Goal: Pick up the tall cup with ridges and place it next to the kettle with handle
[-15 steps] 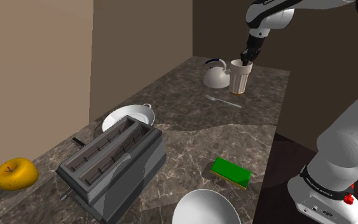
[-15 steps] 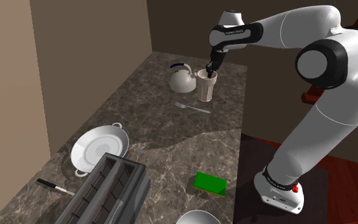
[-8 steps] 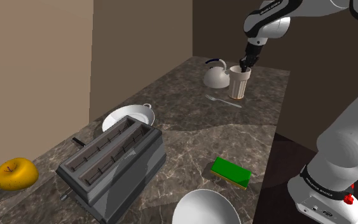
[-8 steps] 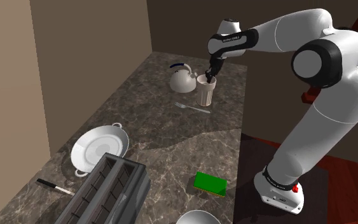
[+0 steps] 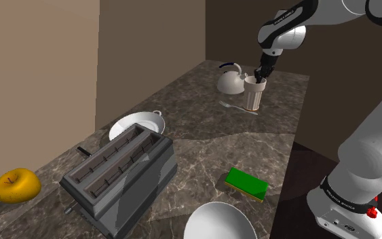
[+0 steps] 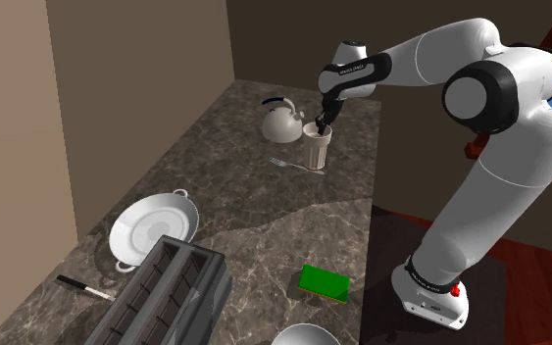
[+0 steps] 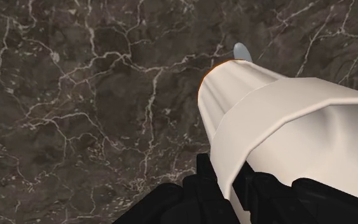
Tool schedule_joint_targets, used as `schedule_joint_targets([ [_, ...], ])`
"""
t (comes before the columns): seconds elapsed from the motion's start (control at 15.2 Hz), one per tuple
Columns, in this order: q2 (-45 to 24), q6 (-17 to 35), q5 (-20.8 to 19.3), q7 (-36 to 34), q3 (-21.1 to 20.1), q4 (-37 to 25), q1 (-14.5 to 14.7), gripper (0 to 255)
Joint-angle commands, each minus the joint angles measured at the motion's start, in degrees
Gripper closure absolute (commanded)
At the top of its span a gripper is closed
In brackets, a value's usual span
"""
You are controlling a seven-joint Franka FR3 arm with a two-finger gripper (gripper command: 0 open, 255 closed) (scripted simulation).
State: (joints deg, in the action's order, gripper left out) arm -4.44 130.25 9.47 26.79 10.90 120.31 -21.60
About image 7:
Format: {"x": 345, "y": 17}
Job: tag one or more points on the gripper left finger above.
{"x": 201, "y": 189}

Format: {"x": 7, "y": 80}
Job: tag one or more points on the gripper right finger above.
{"x": 278, "y": 198}

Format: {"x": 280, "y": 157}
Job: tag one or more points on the pale grey oval object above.
{"x": 241, "y": 51}

